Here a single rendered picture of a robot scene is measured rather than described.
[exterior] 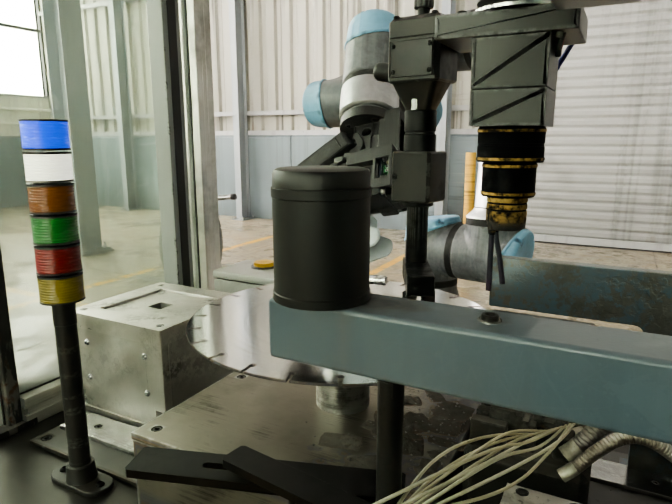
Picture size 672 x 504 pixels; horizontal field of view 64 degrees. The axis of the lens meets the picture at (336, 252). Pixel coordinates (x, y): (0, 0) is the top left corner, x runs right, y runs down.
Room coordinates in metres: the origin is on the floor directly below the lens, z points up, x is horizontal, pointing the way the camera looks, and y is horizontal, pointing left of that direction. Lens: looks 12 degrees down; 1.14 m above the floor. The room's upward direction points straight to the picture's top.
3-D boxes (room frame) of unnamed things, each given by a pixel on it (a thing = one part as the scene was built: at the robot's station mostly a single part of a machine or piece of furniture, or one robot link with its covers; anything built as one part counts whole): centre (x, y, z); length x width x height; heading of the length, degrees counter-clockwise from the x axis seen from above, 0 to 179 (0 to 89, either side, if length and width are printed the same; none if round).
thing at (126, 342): (0.77, 0.26, 0.82); 0.18 x 0.18 x 0.15; 62
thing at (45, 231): (0.57, 0.30, 1.05); 0.05 x 0.04 x 0.03; 152
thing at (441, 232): (1.15, -0.21, 0.91); 0.13 x 0.12 x 0.14; 51
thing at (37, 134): (0.57, 0.30, 1.14); 0.05 x 0.04 x 0.03; 152
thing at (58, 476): (0.57, 0.30, 0.76); 0.09 x 0.03 x 0.03; 62
